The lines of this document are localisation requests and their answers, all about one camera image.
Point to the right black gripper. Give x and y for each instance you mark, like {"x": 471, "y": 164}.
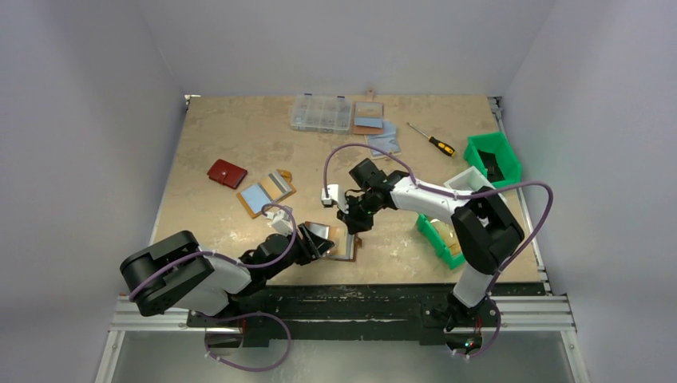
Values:
{"x": 354, "y": 215}

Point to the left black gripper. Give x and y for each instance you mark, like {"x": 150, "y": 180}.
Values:
{"x": 305, "y": 245}

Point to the brown leather card holder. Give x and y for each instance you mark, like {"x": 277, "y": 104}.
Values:
{"x": 345, "y": 245}

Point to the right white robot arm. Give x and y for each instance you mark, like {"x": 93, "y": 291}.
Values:
{"x": 486, "y": 229}

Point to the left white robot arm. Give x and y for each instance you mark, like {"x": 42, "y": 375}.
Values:
{"x": 176, "y": 273}

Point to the open tan card holder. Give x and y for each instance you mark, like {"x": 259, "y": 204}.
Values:
{"x": 273, "y": 188}

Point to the blue transparent card sleeve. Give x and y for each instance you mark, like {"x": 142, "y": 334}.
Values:
{"x": 387, "y": 141}

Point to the green bin with cards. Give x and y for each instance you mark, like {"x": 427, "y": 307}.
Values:
{"x": 443, "y": 239}

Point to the dark red card holder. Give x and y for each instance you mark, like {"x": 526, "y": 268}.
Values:
{"x": 226, "y": 174}

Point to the open brown card holder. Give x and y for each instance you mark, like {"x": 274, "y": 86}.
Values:
{"x": 368, "y": 118}

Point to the clear plastic organizer box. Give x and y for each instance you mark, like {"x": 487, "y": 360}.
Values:
{"x": 324, "y": 114}

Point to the yellow black screwdriver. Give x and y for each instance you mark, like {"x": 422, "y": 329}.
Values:
{"x": 442, "y": 146}

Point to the white small bin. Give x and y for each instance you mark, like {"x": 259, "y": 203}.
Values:
{"x": 471, "y": 180}

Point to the green bin far right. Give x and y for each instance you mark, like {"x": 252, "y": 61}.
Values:
{"x": 493, "y": 156}

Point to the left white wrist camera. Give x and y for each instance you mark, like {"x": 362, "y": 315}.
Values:
{"x": 280, "y": 221}

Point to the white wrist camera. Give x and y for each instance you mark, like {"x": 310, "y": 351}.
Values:
{"x": 280, "y": 221}
{"x": 330, "y": 195}

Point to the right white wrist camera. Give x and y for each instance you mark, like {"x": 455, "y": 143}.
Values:
{"x": 330, "y": 195}

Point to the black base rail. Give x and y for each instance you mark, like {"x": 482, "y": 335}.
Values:
{"x": 373, "y": 312}

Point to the aluminium frame rail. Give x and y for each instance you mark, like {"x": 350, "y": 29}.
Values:
{"x": 522, "y": 313}

